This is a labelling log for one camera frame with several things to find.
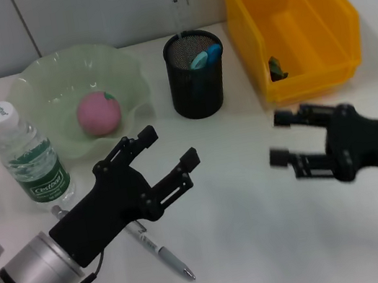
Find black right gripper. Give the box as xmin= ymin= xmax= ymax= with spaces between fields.
xmin=260 ymin=90 xmax=378 ymax=196

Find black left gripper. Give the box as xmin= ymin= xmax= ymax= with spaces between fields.
xmin=34 ymin=118 xmax=216 ymax=274

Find green plastic wrapper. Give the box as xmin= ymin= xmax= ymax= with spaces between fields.
xmin=266 ymin=53 xmax=291 ymax=83

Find pink toy peach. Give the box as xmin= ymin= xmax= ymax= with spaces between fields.
xmin=73 ymin=87 xmax=126 ymax=139

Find blue teal scissors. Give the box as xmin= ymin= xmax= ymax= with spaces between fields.
xmin=187 ymin=43 xmax=226 ymax=72

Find clear plastic ruler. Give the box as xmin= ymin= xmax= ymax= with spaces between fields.
xmin=170 ymin=0 xmax=197 ymax=38

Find clear green-label water bottle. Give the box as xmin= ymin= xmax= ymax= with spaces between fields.
xmin=0 ymin=91 xmax=80 ymax=221

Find black mesh pen holder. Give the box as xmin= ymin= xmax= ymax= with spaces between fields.
xmin=159 ymin=25 xmax=236 ymax=124

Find pale green wavy fruit bowl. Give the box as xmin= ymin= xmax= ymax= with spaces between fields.
xmin=0 ymin=34 xmax=161 ymax=173

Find yellow plastic bin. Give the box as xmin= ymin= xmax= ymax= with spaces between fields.
xmin=221 ymin=0 xmax=372 ymax=108

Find left gripper silver connector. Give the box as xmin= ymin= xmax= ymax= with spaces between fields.
xmin=50 ymin=204 xmax=66 ymax=222

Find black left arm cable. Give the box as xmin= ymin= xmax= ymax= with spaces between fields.
xmin=66 ymin=250 xmax=110 ymax=283

